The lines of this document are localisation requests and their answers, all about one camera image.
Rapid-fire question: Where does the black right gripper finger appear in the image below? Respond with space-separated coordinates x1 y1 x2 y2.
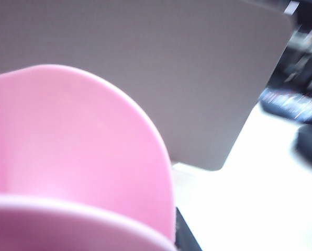
174 206 203 251

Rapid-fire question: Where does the pink plastic watering can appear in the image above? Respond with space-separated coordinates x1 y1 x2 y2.
0 64 178 251

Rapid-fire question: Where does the black round cushion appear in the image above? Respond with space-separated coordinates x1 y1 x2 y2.
294 122 312 168

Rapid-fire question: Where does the grey table mat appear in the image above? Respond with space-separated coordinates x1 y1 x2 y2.
0 0 294 172

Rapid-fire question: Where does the dark blue keyboard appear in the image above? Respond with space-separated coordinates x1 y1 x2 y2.
259 87 312 123

